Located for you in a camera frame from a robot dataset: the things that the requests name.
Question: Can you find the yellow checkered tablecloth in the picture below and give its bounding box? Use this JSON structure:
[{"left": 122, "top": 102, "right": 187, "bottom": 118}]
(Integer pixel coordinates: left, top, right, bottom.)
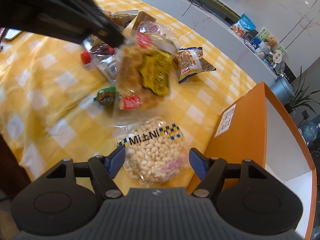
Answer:
[{"left": 1, "top": 0, "right": 255, "bottom": 180}]

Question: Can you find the teddy bear toy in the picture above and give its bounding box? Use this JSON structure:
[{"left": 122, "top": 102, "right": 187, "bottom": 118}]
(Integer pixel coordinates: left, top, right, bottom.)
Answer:
[{"left": 264, "top": 35, "right": 278, "bottom": 49}]

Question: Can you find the pink pastry clear pack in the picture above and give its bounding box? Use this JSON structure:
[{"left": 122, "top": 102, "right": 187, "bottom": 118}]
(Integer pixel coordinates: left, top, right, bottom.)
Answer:
[{"left": 134, "top": 21, "right": 175, "bottom": 40}]

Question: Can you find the potted green plant right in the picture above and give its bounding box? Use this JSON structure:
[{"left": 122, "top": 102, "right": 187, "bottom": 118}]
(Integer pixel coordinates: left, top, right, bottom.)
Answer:
[{"left": 285, "top": 67, "right": 319, "bottom": 114}]

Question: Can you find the brown blue chip bag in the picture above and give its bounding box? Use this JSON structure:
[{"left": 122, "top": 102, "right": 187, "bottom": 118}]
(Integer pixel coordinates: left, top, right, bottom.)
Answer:
[{"left": 174, "top": 47, "right": 216, "bottom": 83}]

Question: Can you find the green candy tube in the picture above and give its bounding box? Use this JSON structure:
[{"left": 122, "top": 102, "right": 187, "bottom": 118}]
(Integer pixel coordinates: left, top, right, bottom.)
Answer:
[{"left": 93, "top": 87, "right": 116, "bottom": 106}]

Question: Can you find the red cap sauce bottle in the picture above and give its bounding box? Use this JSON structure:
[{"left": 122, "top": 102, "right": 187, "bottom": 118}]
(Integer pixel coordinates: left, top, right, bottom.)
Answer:
[{"left": 80, "top": 43, "right": 115, "bottom": 64}]

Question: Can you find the blue snack bag on counter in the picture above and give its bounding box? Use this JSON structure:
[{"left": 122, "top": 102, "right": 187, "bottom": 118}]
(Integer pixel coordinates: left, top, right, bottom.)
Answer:
[{"left": 231, "top": 14, "right": 256, "bottom": 37}]

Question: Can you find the MiNi white bean bag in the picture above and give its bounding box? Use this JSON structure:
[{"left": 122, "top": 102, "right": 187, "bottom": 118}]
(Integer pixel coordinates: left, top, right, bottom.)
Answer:
[{"left": 116, "top": 118, "right": 189, "bottom": 187}]

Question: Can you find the brown mushroom snack bag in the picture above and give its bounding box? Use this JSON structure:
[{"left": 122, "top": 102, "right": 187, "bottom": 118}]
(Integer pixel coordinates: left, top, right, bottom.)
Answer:
[{"left": 104, "top": 10, "right": 139, "bottom": 29}]

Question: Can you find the orange cardboard box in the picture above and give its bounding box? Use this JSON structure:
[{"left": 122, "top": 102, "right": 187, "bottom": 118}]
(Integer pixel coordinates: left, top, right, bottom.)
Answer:
[{"left": 186, "top": 81, "right": 318, "bottom": 240}]

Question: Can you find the grey metal trash can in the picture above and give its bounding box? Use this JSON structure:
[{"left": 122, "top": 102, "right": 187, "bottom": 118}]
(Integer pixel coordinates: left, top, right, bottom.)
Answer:
[{"left": 270, "top": 77, "right": 295, "bottom": 105}]

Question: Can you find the waffle pack yellow label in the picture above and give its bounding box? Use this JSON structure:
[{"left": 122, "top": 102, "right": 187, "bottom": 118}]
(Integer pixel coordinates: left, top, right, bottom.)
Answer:
[{"left": 114, "top": 27, "right": 180, "bottom": 119}]

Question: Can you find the water jug bottle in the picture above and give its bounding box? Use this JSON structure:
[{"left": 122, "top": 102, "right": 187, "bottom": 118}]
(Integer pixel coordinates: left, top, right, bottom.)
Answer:
[{"left": 302, "top": 122, "right": 319, "bottom": 144}]

